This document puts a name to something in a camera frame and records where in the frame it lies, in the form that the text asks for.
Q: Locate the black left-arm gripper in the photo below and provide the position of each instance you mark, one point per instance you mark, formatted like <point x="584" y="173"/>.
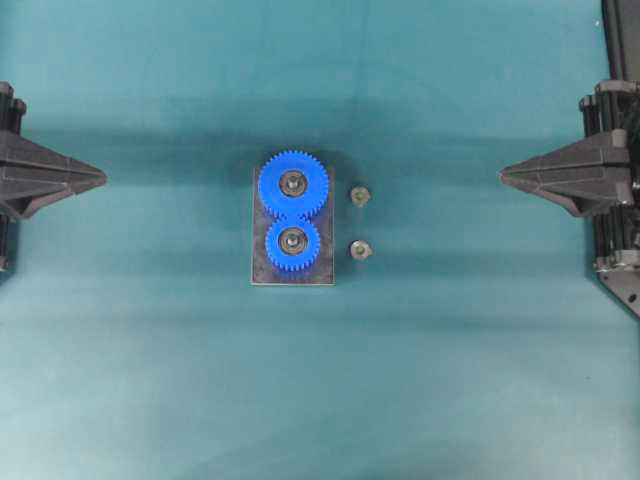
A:
<point x="39" y="176"/>

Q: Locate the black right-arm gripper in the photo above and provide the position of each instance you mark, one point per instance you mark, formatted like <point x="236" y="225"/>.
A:
<point x="610" y="194"/>

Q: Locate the metal flanged washer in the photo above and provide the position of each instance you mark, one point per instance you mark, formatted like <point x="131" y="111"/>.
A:
<point x="360" y="196"/>
<point x="360" y="250"/>

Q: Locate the threaded shaft in large gear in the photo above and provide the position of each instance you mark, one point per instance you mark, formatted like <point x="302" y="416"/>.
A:
<point x="293" y="183"/>

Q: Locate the threaded shaft in small gear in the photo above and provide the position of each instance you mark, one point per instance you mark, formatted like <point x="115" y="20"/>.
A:
<point x="292" y="243"/>

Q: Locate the large blue plastic gear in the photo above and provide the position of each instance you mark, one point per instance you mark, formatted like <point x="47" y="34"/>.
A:
<point x="307" y="205"/>

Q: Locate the small blue plastic gear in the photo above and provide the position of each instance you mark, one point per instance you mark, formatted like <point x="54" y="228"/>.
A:
<point x="305" y="257"/>

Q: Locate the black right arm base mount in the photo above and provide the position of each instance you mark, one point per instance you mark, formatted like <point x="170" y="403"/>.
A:
<point x="624" y="285"/>

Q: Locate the black aluminium frame rail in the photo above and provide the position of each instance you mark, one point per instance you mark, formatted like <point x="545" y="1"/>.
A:
<point x="621" y="20"/>

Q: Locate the grey metal base plate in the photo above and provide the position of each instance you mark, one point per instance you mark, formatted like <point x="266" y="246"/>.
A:
<point x="321" y="273"/>

